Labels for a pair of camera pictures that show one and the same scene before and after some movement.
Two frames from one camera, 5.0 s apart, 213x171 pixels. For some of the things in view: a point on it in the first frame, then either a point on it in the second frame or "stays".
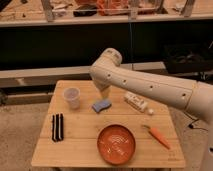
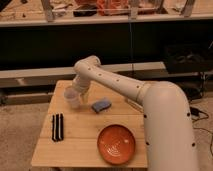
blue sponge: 100,105 stays
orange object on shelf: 112,7 stays
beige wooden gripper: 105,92 -> 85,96
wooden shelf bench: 36,86 stays
